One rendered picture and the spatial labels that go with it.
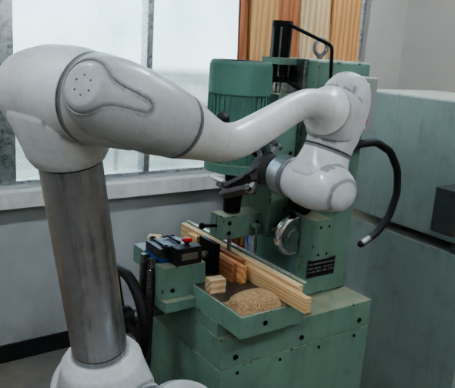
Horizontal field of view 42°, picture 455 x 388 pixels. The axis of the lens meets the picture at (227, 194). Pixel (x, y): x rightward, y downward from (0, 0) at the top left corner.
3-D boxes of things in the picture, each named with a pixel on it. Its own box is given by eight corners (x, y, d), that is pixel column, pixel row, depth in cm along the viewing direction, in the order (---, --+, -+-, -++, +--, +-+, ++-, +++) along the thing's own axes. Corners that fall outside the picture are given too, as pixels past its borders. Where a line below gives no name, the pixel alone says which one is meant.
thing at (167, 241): (144, 253, 166) (145, 234, 165) (178, 248, 172) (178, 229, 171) (166, 269, 156) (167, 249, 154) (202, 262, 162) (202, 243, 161)
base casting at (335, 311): (142, 306, 190) (143, 279, 188) (279, 276, 222) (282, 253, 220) (219, 372, 155) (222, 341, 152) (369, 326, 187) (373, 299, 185)
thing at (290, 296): (186, 244, 194) (187, 232, 193) (192, 243, 195) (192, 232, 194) (304, 314, 148) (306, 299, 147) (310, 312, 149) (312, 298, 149)
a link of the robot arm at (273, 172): (317, 171, 133) (299, 165, 137) (293, 150, 127) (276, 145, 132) (296, 205, 132) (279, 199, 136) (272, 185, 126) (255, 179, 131)
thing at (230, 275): (200, 263, 178) (201, 246, 176) (205, 262, 179) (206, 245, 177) (230, 282, 165) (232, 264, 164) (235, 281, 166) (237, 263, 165)
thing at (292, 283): (180, 236, 201) (180, 222, 200) (185, 235, 202) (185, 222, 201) (296, 304, 154) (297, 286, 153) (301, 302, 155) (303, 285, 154)
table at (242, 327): (105, 265, 188) (105, 247, 186) (187, 251, 205) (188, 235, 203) (209, 349, 140) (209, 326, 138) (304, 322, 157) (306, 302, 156)
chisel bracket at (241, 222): (209, 238, 175) (210, 210, 173) (246, 232, 183) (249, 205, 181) (222, 245, 169) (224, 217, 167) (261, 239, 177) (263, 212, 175)
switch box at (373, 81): (332, 130, 173) (339, 75, 169) (356, 129, 179) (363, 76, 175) (348, 134, 168) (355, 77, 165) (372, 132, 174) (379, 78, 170)
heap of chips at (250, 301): (222, 302, 152) (222, 289, 151) (264, 292, 160) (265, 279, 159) (242, 316, 145) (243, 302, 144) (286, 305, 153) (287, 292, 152)
